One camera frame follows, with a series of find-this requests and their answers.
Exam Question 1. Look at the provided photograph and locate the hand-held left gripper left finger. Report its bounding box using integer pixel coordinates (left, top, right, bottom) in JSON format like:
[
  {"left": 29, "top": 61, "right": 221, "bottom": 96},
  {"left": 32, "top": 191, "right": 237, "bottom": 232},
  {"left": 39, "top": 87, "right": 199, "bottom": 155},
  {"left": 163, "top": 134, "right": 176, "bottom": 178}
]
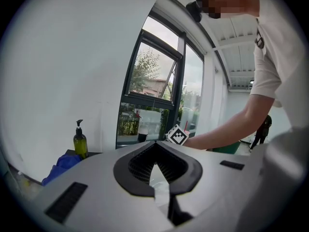
[{"left": 25, "top": 140, "right": 175, "bottom": 232}]

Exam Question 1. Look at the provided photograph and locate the person's right forearm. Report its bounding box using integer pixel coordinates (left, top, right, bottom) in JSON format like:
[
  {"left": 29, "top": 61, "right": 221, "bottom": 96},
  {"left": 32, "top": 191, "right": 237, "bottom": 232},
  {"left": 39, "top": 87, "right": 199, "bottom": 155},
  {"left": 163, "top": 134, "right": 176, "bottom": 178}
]
[{"left": 184, "top": 94, "right": 277, "bottom": 152}]

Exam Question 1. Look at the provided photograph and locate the black chest strap cable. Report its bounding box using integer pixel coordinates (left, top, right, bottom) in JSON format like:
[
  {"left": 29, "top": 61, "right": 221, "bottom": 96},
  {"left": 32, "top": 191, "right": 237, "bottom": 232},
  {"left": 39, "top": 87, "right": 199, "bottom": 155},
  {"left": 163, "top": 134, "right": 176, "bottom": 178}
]
[{"left": 254, "top": 18, "right": 266, "bottom": 50}]

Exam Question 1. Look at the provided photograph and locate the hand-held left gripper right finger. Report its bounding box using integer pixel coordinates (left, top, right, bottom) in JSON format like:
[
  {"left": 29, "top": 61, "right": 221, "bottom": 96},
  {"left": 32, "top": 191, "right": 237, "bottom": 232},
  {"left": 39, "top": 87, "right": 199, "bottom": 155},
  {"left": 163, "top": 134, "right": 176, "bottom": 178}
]
[{"left": 155, "top": 140, "right": 264, "bottom": 232}]

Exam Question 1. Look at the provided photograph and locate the person's white shirt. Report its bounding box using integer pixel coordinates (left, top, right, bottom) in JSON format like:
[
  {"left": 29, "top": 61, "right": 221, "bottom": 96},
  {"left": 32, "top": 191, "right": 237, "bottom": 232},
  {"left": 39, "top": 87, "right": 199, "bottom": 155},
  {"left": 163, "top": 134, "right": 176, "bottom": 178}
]
[{"left": 250, "top": 0, "right": 309, "bottom": 135}]

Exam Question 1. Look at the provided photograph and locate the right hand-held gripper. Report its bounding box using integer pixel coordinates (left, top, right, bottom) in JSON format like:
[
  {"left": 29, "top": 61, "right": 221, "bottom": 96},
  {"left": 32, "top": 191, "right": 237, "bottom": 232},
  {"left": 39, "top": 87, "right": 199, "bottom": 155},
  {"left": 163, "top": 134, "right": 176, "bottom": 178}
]
[{"left": 165, "top": 124, "right": 191, "bottom": 146}]

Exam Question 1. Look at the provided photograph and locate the black window frame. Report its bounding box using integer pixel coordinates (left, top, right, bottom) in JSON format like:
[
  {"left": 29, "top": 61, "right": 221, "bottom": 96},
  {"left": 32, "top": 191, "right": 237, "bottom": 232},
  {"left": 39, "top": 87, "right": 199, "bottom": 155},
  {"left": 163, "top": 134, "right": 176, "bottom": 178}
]
[{"left": 115, "top": 8, "right": 209, "bottom": 150}]

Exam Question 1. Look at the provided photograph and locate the crumpled blue fabric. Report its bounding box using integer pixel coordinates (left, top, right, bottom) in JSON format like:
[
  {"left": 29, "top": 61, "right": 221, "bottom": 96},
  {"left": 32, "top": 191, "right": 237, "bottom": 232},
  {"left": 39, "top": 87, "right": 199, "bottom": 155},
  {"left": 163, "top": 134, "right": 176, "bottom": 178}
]
[{"left": 41, "top": 153, "right": 83, "bottom": 187}]

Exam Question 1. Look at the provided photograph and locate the green bin with white lid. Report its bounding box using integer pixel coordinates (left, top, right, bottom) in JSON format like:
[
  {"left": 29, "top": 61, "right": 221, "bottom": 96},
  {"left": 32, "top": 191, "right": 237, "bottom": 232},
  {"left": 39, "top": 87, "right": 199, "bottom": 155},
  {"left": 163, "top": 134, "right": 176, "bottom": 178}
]
[{"left": 211, "top": 140, "right": 242, "bottom": 155}]

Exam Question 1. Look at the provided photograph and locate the black head camera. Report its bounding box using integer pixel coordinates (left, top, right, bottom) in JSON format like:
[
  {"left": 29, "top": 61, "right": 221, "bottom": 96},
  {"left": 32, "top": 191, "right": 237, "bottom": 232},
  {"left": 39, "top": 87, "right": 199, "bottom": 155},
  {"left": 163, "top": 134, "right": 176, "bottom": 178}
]
[{"left": 185, "top": 0, "right": 204, "bottom": 24}]

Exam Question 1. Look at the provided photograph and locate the green soap pump bottle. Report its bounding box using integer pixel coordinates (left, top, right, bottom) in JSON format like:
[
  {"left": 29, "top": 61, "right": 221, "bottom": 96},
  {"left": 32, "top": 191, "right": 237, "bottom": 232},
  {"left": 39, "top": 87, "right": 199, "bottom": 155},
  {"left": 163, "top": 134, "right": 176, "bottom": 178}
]
[{"left": 73, "top": 119, "right": 89, "bottom": 160}]

